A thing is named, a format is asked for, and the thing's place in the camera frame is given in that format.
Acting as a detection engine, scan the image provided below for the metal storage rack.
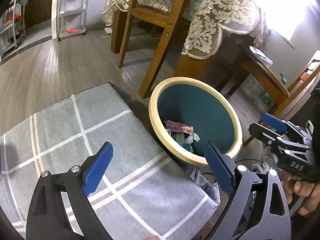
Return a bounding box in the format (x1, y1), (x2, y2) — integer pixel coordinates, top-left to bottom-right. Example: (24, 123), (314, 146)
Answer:
(1, 0), (26, 60)

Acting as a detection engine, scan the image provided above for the teal and cream trash bin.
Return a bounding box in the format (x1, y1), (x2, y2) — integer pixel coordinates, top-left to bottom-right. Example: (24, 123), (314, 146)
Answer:
(149, 77), (242, 166)

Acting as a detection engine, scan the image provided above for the wooden dining chair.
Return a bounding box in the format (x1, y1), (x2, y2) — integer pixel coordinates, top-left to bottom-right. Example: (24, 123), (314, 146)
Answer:
(105, 0), (188, 98)

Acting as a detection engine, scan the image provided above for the person's right hand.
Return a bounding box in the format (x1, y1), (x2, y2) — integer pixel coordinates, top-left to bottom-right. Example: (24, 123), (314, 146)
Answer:
(283, 173), (320, 216)

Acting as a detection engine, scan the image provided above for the grey plaid plush mat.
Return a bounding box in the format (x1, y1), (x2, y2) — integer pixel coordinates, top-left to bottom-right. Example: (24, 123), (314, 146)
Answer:
(1, 83), (220, 239)

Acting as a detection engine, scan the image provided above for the white rolling shelf cart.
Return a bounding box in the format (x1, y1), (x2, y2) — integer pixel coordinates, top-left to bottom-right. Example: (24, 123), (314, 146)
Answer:
(56, 0), (89, 41)

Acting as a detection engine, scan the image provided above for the lace tablecloth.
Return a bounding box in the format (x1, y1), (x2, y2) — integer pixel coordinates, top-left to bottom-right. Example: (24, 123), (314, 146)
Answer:
(103, 0), (267, 60)

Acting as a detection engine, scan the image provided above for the trash pile inside bin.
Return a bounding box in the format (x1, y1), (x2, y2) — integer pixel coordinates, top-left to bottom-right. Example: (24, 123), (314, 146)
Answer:
(164, 120), (200, 153)

